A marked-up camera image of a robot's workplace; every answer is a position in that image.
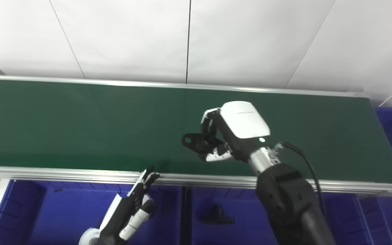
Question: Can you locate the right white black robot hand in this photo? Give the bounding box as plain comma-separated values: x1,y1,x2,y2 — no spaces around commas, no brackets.
199,101,271,163

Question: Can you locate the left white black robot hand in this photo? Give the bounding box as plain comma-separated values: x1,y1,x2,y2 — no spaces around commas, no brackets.
96,166,160,245

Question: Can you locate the black flanged machine part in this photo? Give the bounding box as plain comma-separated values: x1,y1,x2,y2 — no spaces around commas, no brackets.
182,132,224,156

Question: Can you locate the white cylindrical part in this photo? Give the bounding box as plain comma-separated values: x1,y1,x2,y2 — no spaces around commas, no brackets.
78,228,101,245

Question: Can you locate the black T-shaped part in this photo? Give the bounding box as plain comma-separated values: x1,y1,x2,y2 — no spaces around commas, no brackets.
201,204,236,225

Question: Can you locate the green conveyor belt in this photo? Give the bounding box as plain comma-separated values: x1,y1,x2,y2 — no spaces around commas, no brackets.
0,74,392,198

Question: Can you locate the thin grey rod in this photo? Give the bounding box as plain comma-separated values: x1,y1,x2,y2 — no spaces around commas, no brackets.
379,85,392,107

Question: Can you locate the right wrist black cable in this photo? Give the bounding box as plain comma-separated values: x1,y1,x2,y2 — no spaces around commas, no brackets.
274,142,326,220

